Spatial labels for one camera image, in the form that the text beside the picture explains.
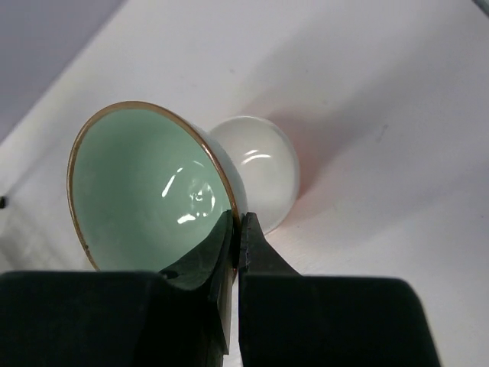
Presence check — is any mint bowl gold rim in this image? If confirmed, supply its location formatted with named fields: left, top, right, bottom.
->
left=66, top=101, right=248, bottom=271

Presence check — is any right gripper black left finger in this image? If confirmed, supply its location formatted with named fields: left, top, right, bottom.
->
left=1, top=211, right=233, bottom=366

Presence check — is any white orange bottom bowl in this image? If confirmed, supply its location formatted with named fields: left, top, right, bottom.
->
left=210, top=115, right=300, bottom=235

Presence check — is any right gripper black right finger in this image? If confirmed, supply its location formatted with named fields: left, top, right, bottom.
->
left=238, top=213, right=440, bottom=366

